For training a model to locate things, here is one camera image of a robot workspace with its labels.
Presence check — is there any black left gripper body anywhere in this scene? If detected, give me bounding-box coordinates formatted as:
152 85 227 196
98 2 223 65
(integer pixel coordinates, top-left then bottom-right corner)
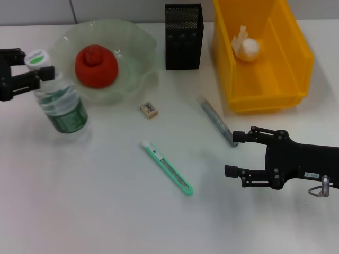
0 62 14 103

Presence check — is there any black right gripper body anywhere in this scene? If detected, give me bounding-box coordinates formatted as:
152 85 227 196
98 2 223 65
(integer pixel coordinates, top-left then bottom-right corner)
264 129 339 191

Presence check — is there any clear green-label water bottle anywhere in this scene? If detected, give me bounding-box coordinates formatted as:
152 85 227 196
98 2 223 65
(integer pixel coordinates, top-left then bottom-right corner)
23 49 90 142

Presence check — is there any red-orange fruit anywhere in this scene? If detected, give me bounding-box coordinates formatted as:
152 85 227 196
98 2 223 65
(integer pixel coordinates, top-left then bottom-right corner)
74 44 119 89

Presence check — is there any green utility knife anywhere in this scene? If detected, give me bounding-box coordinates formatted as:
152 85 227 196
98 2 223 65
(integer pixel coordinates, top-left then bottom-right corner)
140 140 194 196

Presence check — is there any white paper ball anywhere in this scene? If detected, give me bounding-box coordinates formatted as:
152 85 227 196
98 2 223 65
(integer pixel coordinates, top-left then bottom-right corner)
231 25 261 63

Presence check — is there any grey pen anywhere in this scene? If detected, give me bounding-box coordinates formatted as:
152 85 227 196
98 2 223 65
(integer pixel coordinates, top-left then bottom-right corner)
196 95 239 148

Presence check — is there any green glass fruit plate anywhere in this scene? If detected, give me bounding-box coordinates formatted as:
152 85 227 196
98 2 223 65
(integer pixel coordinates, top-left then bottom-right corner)
50 18 160 105

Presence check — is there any beige eraser with barcode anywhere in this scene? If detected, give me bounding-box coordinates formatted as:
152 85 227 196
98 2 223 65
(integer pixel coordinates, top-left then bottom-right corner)
139 102 159 120

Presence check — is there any black mesh pen holder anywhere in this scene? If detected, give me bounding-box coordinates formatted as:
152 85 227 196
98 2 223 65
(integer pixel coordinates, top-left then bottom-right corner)
164 3 204 71

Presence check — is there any yellow plastic bin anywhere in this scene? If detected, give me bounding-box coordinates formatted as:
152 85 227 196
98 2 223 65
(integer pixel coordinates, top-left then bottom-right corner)
211 0 315 115

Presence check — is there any right gripper cable with plugs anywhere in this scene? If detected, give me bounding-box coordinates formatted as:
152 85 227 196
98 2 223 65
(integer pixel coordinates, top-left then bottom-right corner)
308 174 332 198

